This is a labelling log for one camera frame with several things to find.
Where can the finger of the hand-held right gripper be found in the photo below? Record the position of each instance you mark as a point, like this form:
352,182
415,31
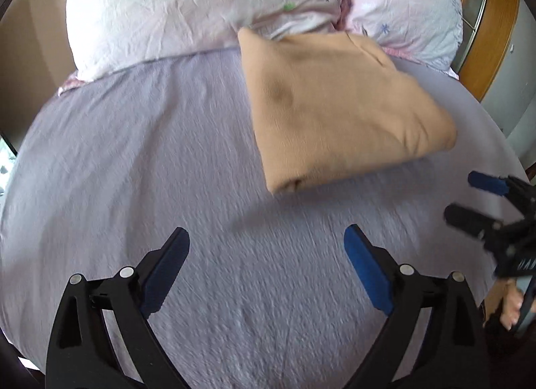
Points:
465,217
485,183

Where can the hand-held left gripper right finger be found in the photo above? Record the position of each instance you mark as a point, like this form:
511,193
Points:
370,271

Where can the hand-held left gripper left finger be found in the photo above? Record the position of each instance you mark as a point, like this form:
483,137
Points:
161,276

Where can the tan cloth garment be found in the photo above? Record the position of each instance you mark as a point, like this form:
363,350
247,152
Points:
343,108

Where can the person's right hand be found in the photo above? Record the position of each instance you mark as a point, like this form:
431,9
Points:
511,306

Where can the lavender bed sheet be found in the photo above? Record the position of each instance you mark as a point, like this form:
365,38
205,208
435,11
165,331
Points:
146,171

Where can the pink floral pillow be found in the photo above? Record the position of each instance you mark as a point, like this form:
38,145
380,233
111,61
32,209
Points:
402,3

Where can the white floral pillow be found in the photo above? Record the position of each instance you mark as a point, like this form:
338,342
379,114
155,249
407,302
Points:
180,8

